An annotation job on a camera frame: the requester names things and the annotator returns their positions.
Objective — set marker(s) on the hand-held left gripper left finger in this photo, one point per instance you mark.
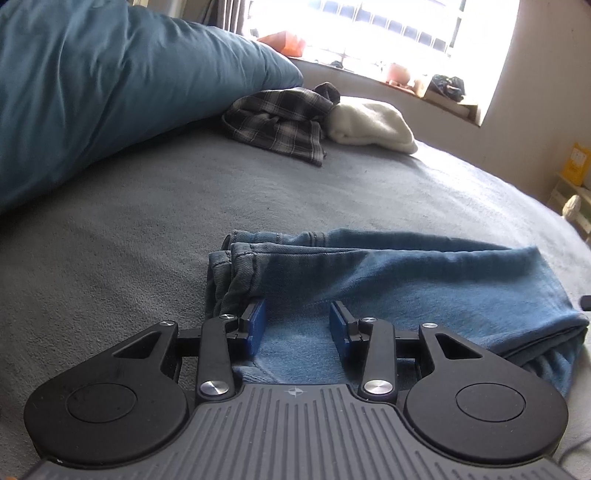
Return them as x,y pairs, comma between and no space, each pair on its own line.
255,330

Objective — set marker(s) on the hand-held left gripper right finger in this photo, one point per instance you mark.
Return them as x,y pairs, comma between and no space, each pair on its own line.
339,330

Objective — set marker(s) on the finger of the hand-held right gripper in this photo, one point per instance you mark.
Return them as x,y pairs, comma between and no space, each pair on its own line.
586,302

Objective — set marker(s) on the blue denim jeans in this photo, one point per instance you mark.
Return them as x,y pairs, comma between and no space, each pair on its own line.
415,286

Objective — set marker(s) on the cream plush toy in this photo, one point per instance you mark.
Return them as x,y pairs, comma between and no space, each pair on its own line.
572,207

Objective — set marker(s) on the white shelf rack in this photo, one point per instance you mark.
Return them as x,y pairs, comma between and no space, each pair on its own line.
561,191

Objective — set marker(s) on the yellow box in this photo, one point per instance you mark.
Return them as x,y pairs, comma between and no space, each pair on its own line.
579,164

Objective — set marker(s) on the grey bed blanket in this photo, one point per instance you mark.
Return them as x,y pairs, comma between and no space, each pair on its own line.
138,221

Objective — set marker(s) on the white knitted garment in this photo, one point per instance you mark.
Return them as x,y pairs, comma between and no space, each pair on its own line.
369,122

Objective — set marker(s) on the grey plaid shirt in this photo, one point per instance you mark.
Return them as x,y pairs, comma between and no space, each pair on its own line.
277,120

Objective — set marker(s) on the dark crumpled cloth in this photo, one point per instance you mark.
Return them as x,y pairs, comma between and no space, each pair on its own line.
448,86

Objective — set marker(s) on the pink pot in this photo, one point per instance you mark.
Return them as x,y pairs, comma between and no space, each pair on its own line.
398,73

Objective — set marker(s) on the orange bag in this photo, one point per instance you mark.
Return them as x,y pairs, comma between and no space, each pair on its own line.
288,44

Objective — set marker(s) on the teal pillow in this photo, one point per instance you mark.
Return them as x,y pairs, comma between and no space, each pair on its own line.
92,83

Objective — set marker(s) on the window with metal grille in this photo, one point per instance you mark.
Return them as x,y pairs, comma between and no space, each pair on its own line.
415,27

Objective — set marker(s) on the grey curtain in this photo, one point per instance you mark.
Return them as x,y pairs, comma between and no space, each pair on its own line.
228,14

